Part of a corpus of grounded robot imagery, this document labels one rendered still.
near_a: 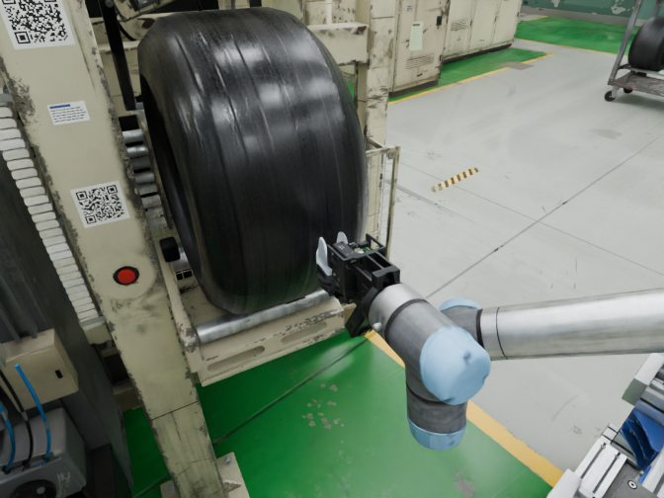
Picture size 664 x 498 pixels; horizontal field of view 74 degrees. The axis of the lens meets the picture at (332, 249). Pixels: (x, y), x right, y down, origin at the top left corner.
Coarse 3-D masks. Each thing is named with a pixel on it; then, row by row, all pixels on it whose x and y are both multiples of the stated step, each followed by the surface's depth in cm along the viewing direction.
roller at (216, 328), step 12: (300, 300) 101; (312, 300) 103; (324, 300) 105; (264, 312) 98; (276, 312) 99; (288, 312) 101; (204, 324) 94; (216, 324) 94; (228, 324) 95; (240, 324) 96; (252, 324) 97; (204, 336) 93; (216, 336) 94
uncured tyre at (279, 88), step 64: (192, 64) 65; (256, 64) 68; (320, 64) 72; (192, 128) 64; (256, 128) 65; (320, 128) 69; (192, 192) 67; (256, 192) 66; (320, 192) 71; (192, 256) 103; (256, 256) 71
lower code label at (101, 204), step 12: (72, 192) 73; (84, 192) 74; (96, 192) 75; (108, 192) 76; (120, 192) 76; (84, 204) 75; (96, 204) 76; (108, 204) 77; (120, 204) 78; (84, 216) 76; (96, 216) 77; (108, 216) 78; (120, 216) 79
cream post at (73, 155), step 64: (64, 0) 60; (0, 64) 60; (64, 64) 63; (64, 128) 68; (64, 192) 72; (128, 192) 77; (128, 256) 84; (128, 320) 91; (192, 384) 110; (192, 448) 122
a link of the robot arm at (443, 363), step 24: (408, 312) 52; (432, 312) 52; (384, 336) 55; (408, 336) 51; (432, 336) 49; (456, 336) 48; (408, 360) 51; (432, 360) 47; (456, 360) 46; (480, 360) 47; (408, 384) 53; (432, 384) 47; (456, 384) 47; (480, 384) 49
